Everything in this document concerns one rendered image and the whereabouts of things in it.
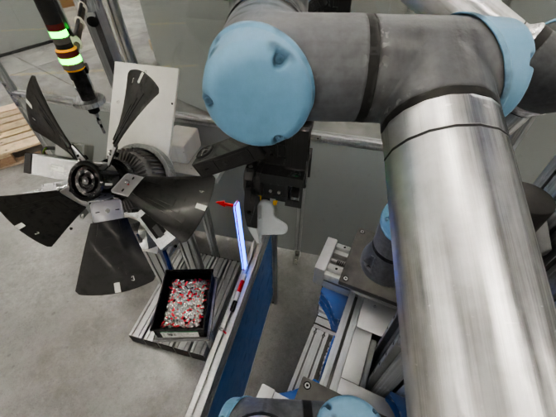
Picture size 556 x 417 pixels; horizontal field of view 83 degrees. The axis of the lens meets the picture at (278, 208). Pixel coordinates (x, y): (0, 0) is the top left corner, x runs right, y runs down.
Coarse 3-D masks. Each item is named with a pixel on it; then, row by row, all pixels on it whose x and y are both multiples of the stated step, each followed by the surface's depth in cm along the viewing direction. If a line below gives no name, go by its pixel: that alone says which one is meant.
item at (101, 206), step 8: (112, 200) 99; (120, 200) 101; (96, 208) 96; (104, 208) 98; (112, 208) 99; (120, 208) 101; (96, 216) 96; (104, 216) 98; (112, 216) 99; (120, 216) 100
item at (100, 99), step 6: (78, 96) 76; (96, 96) 76; (102, 96) 76; (78, 102) 74; (84, 102) 74; (90, 102) 74; (96, 102) 74; (102, 102) 76; (78, 108) 74; (84, 108) 74; (90, 108) 74
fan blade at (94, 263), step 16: (96, 224) 96; (112, 224) 98; (128, 224) 101; (96, 240) 96; (112, 240) 98; (128, 240) 101; (96, 256) 96; (112, 256) 98; (128, 256) 100; (144, 256) 103; (80, 272) 95; (96, 272) 96; (112, 272) 98; (128, 272) 100; (144, 272) 102; (80, 288) 96; (96, 288) 97; (112, 288) 98; (128, 288) 100
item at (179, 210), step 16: (160, 176) 99; (192, 176) 98; (208, 176) 98; (144, 192) 93; (160, 192) 94; (176, 192) 94; (192, 192) 95; (208, 192) 95; (144, 208) 91; (160, 208) 91; (176, 208) 91; (192, 208) 92; (160, 224) 90; (176, 224) 90; (192, 224) 90
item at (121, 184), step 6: (126, 174) 98; (120, 180) 96; (132, 180) 97; (138, 180) 97; (114, 186) 94; (120, 186) 95; (126, 186) 95; (132, 186) 95; (114, 192) 93; (120, 192) 93; (126, 192) 94
